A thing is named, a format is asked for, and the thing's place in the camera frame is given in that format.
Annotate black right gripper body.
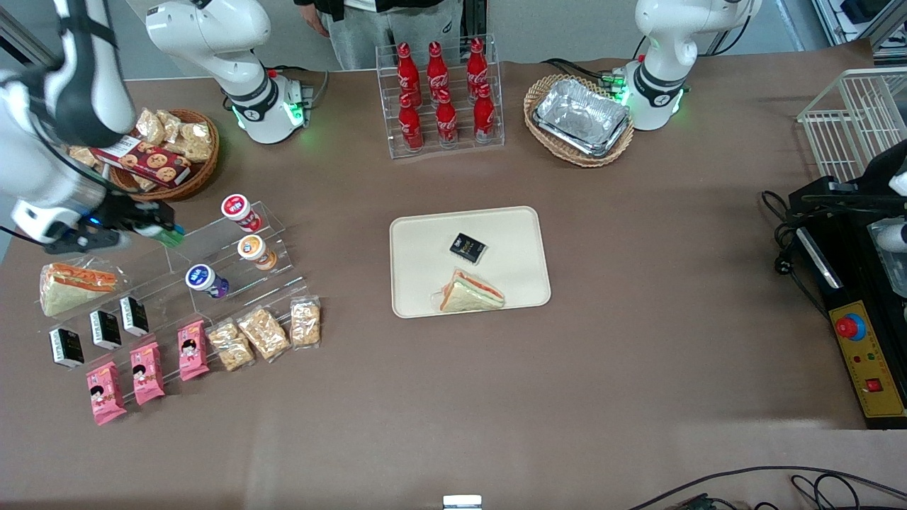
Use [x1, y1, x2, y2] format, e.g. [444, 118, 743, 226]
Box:
[92, 193, 174, 233]

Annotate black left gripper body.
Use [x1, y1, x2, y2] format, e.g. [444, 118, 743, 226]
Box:
[861, 140, 907, 210]

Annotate purple gum can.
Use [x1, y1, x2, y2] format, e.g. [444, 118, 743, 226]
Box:
[185, 263, 230, 299]

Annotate red gum can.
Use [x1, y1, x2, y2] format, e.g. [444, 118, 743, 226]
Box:
[220, 193, 263, 233]

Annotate orange gum can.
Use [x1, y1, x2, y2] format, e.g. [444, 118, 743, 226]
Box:
[237, 234, 278, 271]

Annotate black gum pack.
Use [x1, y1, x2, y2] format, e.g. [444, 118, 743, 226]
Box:
[449, 232, 488, 265]

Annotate cream plastic serving tray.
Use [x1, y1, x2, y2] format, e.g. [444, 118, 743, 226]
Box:
[390, 206, 552, 319]

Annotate red cookie box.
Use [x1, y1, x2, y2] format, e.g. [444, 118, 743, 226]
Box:
[92, 135, 193, 188]

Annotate dark brown wicker basket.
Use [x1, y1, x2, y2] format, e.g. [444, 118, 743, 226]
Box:
[106, 108, 220, 203]

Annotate clear acrylic tiered stand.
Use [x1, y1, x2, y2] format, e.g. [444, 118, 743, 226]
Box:
[43, 201, 310, 397]

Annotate small black white box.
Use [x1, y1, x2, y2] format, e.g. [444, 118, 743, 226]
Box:
[119, 296, 150, 337]
[89, 310, 123, 350]
[48, 327, 85, 368]

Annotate wrapped triangle sandwich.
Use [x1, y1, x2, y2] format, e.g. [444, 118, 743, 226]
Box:
[40, 263, 118, 317]
[438, 268, 506, 313]

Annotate clear plastic container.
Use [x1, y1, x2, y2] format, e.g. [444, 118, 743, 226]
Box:
[867, 218, 907, 299]

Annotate silver metal bar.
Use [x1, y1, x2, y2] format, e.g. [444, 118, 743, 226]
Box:
[796, 227, 844, 290]

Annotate black machine yellow panel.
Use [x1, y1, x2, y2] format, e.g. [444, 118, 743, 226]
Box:
[789, 177, 907, 430]

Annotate pink snack packet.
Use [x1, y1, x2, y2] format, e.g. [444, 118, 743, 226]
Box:
[86, 362, 128, 426]
[177, 319, 210, 383]
[130, 342, 166, 406]

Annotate clear wrapped cereal bar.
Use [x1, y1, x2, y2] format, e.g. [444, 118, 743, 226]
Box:
[236, 306, 291, 363]
[290, 296, 322, 349]
[207, 319, 255, 373]

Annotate background lab equipment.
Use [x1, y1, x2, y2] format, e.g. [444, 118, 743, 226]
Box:
[811, 0, 907, 59]

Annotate red cola bottle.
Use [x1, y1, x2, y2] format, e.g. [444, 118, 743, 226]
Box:
[473, 84, 497, 144]
[435, 89, 458, 148]
[395, 42, 422, 108]
[427, 41, 450, 107]
[398, 93, 424, 152]
[466, 38, 490, 103]

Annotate person in grey trousers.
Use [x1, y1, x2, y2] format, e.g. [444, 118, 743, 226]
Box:
[293, 0, 463, 72]

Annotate stacked aluminium foil trays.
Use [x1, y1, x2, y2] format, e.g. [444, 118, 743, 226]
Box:
[532, 78, 632, 158]

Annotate clear acrylic bottle rack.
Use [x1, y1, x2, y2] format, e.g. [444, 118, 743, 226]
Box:
[376, 35, 505, 159]

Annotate light woven wicker basket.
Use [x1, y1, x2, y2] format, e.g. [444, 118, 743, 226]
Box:
[524, 74, 636, 168]

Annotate white wire rack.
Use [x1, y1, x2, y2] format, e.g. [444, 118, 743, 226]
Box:
[797, 67, 907, 183]

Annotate black power cable plug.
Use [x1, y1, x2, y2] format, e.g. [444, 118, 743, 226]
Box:
[761, 189, 831, 321]

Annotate aluminium frame profile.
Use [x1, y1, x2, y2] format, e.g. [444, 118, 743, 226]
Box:
[0, 7, 56, 69]

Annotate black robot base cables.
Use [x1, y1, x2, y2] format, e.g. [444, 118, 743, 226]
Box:
[541, 57, 626, 87]

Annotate black cables bundle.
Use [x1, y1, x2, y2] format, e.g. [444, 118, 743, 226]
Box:
[627, 465, 907, 510]

